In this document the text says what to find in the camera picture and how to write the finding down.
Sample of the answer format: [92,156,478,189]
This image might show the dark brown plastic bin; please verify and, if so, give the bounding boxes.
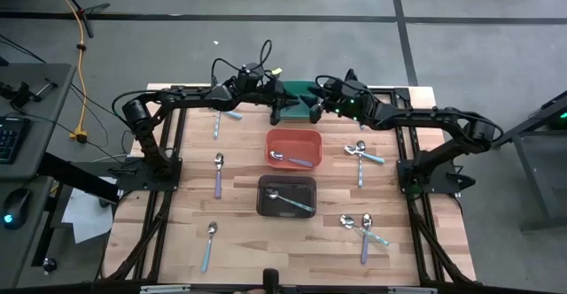
[256,174,318,219]

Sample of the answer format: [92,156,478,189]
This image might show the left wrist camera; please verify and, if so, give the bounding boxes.
[237,62,262,85]

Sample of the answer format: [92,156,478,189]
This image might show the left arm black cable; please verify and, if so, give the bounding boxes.
[210,39,274,89]

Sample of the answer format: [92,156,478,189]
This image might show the yellow extension cable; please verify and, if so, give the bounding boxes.
[43,0,89,144]

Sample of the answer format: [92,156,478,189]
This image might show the purple handle spoon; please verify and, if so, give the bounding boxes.
[360,213,374,267]
[268,150,315,168]
[214,152,225,200]

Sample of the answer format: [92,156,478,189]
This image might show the black desk clamp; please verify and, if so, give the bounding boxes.
[0,77,58,109]

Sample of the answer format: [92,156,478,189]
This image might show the teal plastic bin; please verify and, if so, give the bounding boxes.
[278,80,321,122]

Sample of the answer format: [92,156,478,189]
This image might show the orange plastic bin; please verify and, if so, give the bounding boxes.
[264,128,323,171]

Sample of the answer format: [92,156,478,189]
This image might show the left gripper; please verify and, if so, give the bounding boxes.
[252,75,303,127]

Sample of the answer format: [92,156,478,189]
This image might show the silver metal bracket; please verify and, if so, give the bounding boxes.
[139,284,191,294]
[387,286,439,294]

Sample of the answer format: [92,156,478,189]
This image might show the black keyboard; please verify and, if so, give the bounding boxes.
[0,115,31,166]

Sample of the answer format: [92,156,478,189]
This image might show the black aluminium table frame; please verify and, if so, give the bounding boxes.
[102,83,478,286]

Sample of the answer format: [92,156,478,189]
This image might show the black blurry object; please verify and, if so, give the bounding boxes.
[262,267,281,294]

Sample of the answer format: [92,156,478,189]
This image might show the black computer mouse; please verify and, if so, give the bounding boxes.
[2,188,33,231]

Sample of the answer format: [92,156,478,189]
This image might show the white paper sheet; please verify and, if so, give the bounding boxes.
[60,176,117,245]

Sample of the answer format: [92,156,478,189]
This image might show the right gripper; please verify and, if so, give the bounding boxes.
[304,77,355,125]

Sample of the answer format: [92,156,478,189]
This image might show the black device green light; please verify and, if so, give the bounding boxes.
[548,107,567,131]

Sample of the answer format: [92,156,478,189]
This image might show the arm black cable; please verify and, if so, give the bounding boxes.
[210,39,274,89]
[314,73,355,92]

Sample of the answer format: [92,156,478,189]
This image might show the dark gray side table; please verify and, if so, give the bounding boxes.
[493,89,567,233]

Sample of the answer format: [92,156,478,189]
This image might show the black floor stand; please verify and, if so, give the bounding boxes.
[48,0,112,39]

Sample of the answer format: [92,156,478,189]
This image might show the gray desk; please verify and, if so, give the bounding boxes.
[0,62,77,181]
[0,176,61,290]

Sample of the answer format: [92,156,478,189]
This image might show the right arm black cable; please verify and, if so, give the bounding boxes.
[314,73,355,92]

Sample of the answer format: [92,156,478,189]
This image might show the black desk beam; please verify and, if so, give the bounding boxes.
[37,151,120,205]

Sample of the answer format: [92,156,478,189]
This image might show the black frame clip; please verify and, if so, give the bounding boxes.
[345,66,361,87]

